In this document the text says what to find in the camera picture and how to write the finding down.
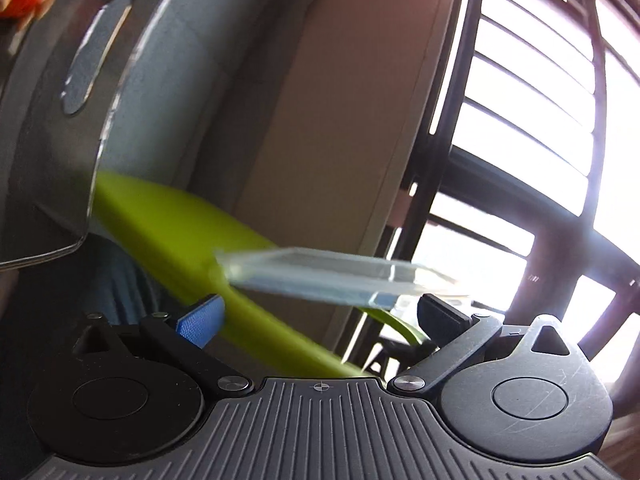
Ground green lid with clear window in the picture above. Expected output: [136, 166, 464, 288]
[92, 171, 462, 378]

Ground person's legs in jeans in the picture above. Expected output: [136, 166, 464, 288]
[82, 235, 165, 325]

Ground grey plush mat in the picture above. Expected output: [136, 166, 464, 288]
[100, 0, 314, 188]

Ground window frame with blinds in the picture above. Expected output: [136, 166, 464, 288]
[344, 0, 640, 421]

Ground smoky transparent storage bin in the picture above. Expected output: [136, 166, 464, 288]
[1, 0, 163, 271]

